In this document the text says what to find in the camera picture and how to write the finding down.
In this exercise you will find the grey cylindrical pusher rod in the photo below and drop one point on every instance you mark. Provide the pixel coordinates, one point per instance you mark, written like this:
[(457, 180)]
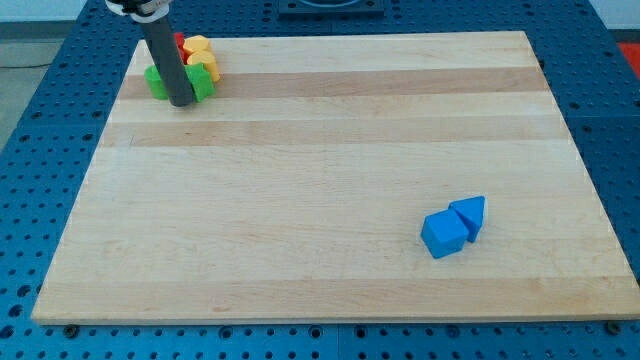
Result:
[(161, 43)]

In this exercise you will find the red block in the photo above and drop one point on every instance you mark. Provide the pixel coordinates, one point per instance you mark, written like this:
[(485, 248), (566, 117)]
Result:
[(179, 40)]

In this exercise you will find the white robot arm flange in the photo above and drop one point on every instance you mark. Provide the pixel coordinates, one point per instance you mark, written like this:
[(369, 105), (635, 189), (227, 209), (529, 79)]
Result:
[(141, 11)]

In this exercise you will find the yellow hexagon block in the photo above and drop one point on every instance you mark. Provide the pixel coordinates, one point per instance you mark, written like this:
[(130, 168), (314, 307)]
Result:
[(195, 44)]

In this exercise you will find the green cylinder block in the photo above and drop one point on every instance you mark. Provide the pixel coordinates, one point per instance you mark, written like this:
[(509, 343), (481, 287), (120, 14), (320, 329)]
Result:
[(155, 83)]

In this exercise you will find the light wooden board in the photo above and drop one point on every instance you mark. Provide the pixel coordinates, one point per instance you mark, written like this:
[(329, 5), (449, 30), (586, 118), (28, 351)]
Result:
[(298, 192)]

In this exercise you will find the blue cube block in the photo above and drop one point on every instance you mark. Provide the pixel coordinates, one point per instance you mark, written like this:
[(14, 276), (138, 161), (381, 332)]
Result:
[(444, 233)]

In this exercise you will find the yellow round block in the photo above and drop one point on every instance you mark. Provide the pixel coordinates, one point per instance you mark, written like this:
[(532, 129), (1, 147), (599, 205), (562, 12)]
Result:
[(208, 60)]

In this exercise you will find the green star block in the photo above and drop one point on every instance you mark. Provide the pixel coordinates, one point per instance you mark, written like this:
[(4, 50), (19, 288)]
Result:
[(200, 80)]

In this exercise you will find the blue triangle block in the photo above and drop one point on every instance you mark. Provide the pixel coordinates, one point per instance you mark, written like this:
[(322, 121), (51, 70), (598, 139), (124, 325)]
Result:
[(471, 212)]

